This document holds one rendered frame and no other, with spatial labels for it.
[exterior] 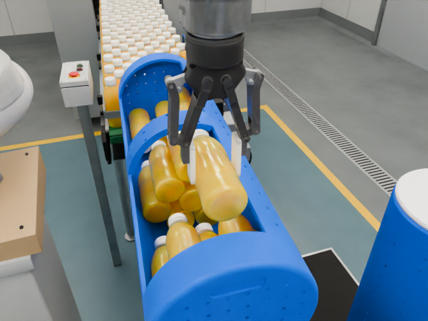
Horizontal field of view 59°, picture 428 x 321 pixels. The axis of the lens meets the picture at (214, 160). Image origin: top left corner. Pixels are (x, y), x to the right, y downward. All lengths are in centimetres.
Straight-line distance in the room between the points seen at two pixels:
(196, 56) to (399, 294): 87
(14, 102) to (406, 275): 105
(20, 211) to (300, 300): 64
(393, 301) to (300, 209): 140
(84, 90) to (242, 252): 105
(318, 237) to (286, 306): 170
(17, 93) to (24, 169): 20
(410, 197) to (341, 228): 141
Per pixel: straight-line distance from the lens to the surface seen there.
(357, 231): 245
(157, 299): 59
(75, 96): 149
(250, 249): 57
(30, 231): 92
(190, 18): 47
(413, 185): 111
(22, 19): 560
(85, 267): 223
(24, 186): 103
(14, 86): 102
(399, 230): 105
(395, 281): 114
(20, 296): 106
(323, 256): 205
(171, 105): 52
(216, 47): 47
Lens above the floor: 166
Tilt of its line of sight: 35 degrees down
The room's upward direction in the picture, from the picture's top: straight up
